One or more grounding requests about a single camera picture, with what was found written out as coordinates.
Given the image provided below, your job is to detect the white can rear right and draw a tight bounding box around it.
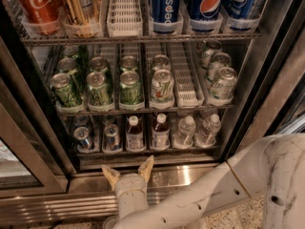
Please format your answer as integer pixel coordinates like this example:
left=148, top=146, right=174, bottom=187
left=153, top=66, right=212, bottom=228
left=196, top=40, right=222, bottom=70

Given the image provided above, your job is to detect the steel fridge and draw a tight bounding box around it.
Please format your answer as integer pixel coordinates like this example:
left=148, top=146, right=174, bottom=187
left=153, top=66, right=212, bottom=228
left=0, top=0, right=305, bottom=226

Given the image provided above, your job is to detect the clear water bottle right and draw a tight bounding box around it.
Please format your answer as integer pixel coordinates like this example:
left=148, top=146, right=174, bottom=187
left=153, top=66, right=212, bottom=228
left=195, top=114, right=221, bottom=148

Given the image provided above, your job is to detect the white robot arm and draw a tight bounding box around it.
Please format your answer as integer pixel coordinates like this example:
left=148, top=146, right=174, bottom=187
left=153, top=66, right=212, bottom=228
left=102, top=134, right=305, bottom=229

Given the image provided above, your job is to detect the blue pepsi can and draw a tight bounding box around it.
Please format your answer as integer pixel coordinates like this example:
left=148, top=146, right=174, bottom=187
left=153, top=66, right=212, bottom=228
left=189, top=0, right=222, bottom=32
left=151, top=0, right=180, bottom=34
left=223, top=0, right=266, bottom=31

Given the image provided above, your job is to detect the empty white shelf tray middle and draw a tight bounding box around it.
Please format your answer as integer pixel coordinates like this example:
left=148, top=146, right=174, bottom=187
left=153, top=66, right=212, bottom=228
left=167, top=43, right=204, bottom=108

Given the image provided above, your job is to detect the white can middle right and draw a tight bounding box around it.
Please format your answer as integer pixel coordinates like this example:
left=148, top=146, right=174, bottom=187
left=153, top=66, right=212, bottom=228
left=206, top=52, right=232, bottom=83

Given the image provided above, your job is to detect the clear water bottle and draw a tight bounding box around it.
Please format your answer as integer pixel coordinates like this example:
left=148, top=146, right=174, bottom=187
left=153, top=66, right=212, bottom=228
left=195, top=114, right=221, bottom=148
left=173, top=115, right=195, bottom=149

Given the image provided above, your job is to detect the gold soda can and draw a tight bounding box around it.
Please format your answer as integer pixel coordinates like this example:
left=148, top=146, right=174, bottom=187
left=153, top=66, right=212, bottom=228
left=63, top=0, right=99, bottom=38

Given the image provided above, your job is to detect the blue silver can front right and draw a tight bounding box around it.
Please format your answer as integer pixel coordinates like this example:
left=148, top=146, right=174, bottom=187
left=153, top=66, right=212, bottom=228
left=103, top=124, right=122, bottom=154

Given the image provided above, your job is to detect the white green can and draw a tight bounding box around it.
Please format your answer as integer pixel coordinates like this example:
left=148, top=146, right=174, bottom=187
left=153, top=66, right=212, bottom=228
left=151, top=54, right=171, bottom=74
left=150, top=69, right=174, bottom=110

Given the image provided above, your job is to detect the empty white shelf tray top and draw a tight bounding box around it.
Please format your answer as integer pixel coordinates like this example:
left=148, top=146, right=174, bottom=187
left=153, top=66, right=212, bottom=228
left=107, top=0, right=143, bottom=37

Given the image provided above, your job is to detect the brown drink bottle white cap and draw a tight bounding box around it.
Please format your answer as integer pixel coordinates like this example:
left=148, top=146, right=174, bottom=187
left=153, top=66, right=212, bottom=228
left=126, top=115, right=145, bottom=153

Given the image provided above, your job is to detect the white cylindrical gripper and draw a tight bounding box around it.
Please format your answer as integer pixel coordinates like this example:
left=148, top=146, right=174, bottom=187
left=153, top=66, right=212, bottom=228
left=102, top=156, right=154, bottom=219

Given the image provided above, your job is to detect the white green can rear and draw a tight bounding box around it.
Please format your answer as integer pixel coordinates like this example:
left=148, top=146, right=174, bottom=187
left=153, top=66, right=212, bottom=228
left=151, top=54, right=171, bottom=74

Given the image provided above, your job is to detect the red coca-cola can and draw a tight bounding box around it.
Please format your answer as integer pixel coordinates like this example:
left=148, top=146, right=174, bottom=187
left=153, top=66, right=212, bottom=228
left=18, top=0, right=59, bottom=35

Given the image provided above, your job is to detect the blue pepsi can right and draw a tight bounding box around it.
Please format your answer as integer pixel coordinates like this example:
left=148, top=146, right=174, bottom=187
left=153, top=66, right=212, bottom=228
left=223, top=0, right=266, bottom=31

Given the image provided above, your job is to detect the clear water bottle left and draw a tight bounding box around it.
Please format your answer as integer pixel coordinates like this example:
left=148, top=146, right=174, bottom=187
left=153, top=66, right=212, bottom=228
left=173, top=115, right=195, bottom=149

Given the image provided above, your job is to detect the white green can front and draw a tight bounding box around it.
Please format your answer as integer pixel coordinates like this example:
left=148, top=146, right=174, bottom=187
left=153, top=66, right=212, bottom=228
left=150, top=69, right=174, bottom=110

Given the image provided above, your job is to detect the blue pepsi can left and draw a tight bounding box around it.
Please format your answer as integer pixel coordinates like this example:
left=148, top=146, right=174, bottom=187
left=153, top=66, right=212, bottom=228
left=151, top=0, right=180, bottom=34

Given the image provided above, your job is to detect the blue pepsi can middle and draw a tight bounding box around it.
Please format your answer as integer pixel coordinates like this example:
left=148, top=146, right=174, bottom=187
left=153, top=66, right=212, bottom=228
left=189, top=0, right=222, bottom=32

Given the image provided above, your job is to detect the blue silver can front left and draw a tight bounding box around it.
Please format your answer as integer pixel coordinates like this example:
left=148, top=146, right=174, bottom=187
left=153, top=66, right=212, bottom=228
left=73, top=126, right=93, bottom=153

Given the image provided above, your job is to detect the white can front right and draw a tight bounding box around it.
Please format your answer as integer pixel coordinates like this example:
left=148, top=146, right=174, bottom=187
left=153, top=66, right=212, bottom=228
left=209, top=67, right=237, bottom=100

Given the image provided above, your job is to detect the green can rear far left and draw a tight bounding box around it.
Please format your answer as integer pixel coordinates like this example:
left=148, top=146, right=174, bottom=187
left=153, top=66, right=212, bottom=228
left=62, top=45, right=88, bottom=68

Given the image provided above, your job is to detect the green can middle far left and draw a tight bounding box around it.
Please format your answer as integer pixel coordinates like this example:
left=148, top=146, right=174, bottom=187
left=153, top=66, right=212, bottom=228
left=57, top=57, right=85, bottom=94

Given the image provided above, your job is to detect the green can front far left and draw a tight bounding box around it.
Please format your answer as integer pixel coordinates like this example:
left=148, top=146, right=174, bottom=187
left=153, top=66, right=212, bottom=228
left=51, top=73, right=82, bottom=108

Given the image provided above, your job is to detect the empty white shelf tray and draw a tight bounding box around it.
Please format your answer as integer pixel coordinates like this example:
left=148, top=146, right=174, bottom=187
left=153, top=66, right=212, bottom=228
left=167, top=43, right=204, bottom=108
left=107, top=0, right=143, bottom=37

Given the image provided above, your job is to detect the blue silver can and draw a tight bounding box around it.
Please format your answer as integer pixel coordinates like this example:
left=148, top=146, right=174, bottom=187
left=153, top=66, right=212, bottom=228
left=103, top=124, right=122, bottom=154
left=73, top=126, right=93, bottom=153

